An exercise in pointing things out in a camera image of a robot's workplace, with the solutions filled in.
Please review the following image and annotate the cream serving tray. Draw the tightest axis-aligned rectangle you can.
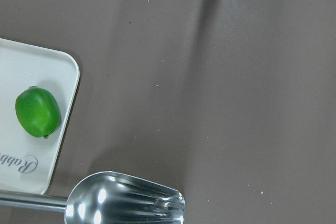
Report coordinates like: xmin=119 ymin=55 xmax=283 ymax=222
xmin=1 ymin=39 xmax=80 ymax=194

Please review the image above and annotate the metal ice scoop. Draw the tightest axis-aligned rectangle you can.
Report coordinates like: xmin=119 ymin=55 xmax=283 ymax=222
xmin=1 ymin=172 xmax=185 ymax=223

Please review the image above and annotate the green lime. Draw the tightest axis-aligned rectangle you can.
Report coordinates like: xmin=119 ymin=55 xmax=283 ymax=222
xmin=15 ymin=86 xmax=61 ymax=138

